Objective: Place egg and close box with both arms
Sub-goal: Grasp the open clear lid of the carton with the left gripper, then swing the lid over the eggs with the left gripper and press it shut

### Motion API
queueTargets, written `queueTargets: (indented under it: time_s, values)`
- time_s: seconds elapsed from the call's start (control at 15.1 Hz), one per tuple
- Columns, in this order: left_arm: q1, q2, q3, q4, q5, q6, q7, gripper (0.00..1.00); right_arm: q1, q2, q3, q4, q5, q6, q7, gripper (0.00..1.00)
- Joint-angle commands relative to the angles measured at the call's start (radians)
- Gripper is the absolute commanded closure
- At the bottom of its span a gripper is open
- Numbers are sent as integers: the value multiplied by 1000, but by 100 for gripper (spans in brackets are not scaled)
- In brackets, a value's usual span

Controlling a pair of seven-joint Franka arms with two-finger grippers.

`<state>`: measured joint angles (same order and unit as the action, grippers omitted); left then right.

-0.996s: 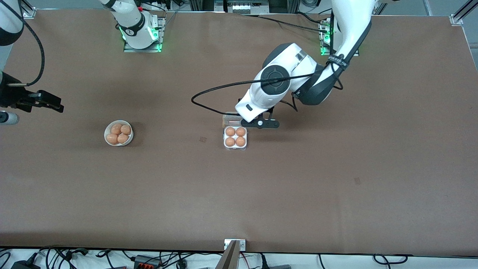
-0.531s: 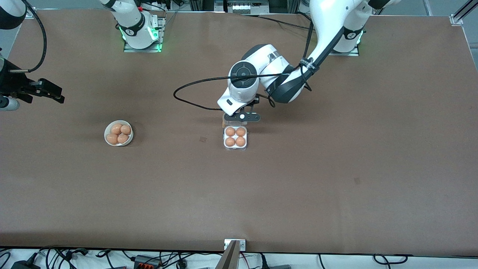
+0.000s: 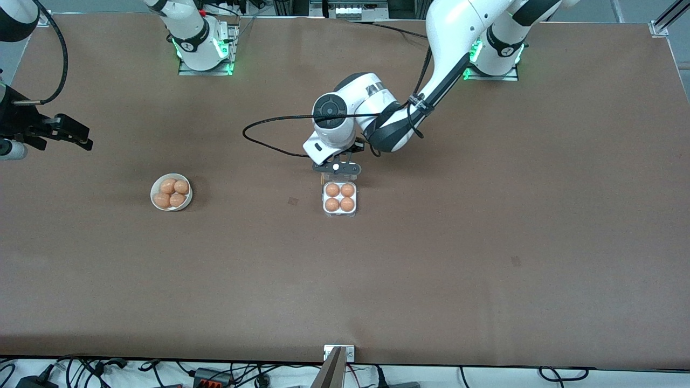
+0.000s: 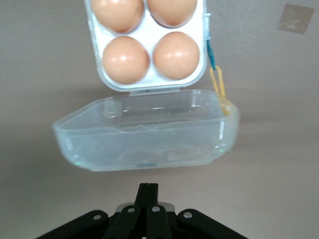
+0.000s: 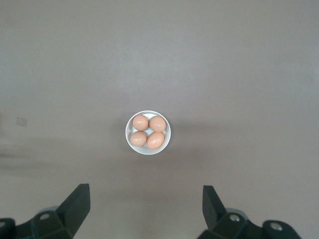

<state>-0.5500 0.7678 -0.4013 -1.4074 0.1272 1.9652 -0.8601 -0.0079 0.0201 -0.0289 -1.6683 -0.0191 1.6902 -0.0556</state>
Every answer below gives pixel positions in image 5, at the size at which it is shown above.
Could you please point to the brown table cover sheet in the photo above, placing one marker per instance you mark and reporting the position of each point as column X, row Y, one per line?
column 159, row 62

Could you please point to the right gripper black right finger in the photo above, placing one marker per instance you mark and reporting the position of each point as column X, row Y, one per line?
column 224, row 226

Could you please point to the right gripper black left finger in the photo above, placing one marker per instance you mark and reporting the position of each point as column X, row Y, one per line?
column 62, row 224

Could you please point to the small tape patch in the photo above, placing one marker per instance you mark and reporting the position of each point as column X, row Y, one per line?
column 22, row 121

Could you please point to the brown egg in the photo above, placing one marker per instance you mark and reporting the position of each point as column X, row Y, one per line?
column 140, row 122
column 138, row 138
column 155, row 140
column 157, row 124

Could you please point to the white round bowl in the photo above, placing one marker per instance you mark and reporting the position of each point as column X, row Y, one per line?
column 147, row 151

